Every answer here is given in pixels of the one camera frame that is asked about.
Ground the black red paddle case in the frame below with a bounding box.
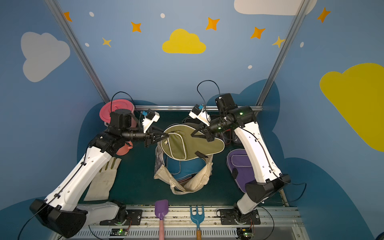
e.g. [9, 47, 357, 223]
[218, 129, 235, 145]

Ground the pink watering can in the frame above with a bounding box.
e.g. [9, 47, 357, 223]
[116, 141, 133, 156]

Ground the right circuit board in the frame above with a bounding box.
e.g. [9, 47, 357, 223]
[236, 228, 254, 240]

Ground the purple paddle case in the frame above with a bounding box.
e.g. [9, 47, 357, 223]
[227, 149, 255, 193]

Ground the black white-piped paddle case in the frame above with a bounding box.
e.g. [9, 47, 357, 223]
[182, 117, 199, 124]

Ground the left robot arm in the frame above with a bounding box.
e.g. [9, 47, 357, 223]
[30, 109, 168, 239]

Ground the cream work glove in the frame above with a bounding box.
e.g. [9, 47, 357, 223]
[84, 158, 122, 202]

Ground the cream canvas tote bag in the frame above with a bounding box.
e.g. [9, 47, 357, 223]
[154, 146, 213, 195]

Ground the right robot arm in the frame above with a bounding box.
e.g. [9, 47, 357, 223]
[189, 94, 291, 215]

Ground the teal blue paddle case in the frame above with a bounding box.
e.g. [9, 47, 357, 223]
[165, 157, 206, 182]

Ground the circuit board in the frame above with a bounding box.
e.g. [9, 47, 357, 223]
[236, 228, 254, 240]
[110, 229, 129, 238]

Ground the teal toy rake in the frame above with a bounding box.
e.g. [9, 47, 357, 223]
[190, 206, 205, 240]

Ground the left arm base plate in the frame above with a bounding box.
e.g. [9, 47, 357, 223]
[100, 209, 143, 226]

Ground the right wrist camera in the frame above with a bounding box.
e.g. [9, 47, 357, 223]
[189, 105, 211, 126]

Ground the aluminium back rail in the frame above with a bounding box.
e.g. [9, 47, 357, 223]
[135, 105, 263, 112]

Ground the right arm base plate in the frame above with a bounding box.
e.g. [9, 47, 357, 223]
[217, 209, 261, 225]

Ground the left circuit board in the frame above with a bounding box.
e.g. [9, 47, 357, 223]
[110, 229, 129, 238]

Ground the pink bucket with lid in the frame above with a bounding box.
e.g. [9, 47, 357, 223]
[99, 99, 135, 127]

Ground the purple toy shovel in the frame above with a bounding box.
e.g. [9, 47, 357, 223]
[155, 200, 169, 240]

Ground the olive green paddle case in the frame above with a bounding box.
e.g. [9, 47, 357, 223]
[160, 124, 225, 161]

